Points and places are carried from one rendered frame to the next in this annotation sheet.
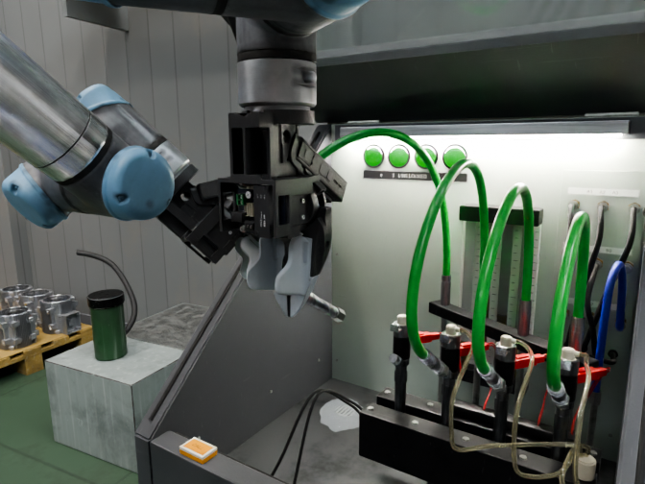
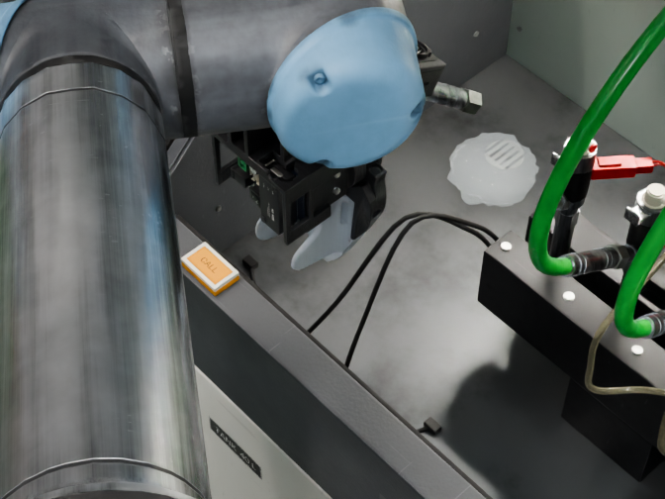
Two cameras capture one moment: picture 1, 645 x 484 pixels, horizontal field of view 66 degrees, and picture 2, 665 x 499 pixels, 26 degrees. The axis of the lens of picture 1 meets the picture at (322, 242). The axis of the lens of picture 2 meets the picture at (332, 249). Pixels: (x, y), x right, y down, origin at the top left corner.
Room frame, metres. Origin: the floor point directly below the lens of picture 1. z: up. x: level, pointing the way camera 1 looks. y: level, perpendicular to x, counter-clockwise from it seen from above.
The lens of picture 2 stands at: (-0.10, -0.12, 2.03)
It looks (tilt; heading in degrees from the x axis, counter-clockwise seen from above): 52 degrees down; 14
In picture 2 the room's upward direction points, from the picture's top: straight up
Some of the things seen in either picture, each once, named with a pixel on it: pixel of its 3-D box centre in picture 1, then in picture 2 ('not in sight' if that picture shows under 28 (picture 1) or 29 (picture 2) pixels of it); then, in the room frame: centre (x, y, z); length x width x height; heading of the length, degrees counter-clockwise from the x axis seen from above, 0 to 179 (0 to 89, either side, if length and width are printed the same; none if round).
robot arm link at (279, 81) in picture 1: (279, 89); not in sight; (0.49, 0.04, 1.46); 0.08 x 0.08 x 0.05
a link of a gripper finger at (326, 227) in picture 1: (308, 233); (351, 186); (0.50, 0.01, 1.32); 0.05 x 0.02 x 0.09; 57
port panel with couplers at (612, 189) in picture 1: (594, 260); not in sight; (0.84, -0.47, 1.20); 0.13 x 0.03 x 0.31; 57
